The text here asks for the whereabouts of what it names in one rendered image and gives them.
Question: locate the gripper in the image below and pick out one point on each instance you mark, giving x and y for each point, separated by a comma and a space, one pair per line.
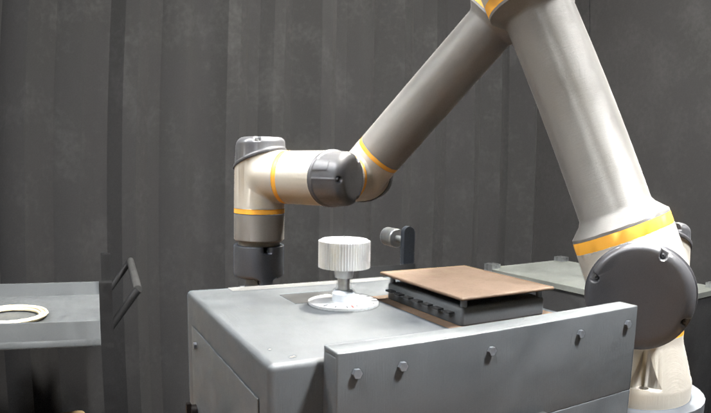
258, 263

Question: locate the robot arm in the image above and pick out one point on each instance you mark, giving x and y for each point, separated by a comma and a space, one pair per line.
579, 126

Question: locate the dark grey slotted rack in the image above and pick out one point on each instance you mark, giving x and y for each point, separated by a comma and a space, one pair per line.
476, 310

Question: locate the grey metal machine body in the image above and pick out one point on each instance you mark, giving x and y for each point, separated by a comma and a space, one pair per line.
258, 333

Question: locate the silver knurled knob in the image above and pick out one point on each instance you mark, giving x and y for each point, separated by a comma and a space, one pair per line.
344, 253

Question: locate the white dial disc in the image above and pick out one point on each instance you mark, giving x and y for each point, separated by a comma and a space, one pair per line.
344, 302

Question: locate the dark grey lever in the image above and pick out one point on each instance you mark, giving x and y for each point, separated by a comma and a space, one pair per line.
406, 244

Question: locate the brown flat plate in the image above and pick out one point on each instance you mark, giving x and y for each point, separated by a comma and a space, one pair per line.
464, 281

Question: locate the grey utility cart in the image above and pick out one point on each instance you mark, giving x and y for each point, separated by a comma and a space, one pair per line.
57, 315

